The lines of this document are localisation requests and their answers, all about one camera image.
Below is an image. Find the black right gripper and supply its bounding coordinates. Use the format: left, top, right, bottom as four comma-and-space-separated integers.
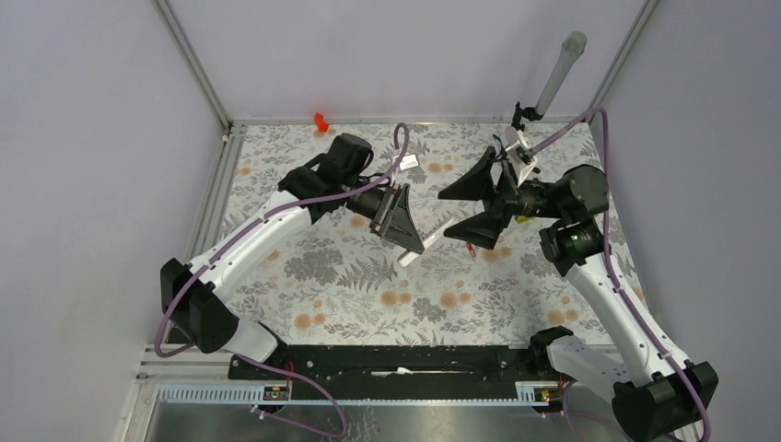
437, 146, 567, 250

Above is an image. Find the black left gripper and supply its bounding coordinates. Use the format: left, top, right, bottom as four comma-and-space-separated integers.
343, 175, 424, 254

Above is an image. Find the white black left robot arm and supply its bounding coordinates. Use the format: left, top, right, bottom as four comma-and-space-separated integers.
154, 123, 425, 378

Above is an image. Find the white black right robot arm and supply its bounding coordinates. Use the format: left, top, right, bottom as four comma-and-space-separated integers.
438, 148, 718, 441

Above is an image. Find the floral patterned table mat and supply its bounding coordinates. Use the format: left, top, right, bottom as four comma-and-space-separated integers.
221, 123, 612, 346

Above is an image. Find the black mini tripod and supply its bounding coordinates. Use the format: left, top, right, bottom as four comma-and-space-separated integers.
511, 101, 543, 131

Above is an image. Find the small red plastic block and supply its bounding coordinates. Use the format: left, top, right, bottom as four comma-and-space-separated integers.
313, 112, 330, 133

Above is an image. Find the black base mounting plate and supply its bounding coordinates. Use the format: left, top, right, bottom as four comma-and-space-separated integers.
227, 344, 563, 393

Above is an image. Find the grey metal pole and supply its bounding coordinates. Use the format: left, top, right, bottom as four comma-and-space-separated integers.
533, 30, 588, 117

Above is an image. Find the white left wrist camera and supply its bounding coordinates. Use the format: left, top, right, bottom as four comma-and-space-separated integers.
399, 155, 419, 171

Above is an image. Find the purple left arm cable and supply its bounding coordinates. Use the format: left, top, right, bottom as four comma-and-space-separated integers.
153, 122, 411, 439

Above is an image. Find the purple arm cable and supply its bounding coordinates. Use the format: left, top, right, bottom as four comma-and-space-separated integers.
528, 105, 713, 442
153, 122, 411, 439

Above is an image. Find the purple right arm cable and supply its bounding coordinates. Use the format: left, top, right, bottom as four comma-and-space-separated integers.
528, 105, 713, 442

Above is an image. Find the white slotted cable duct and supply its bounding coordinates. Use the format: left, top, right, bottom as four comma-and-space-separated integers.
157, 382, 560, 407

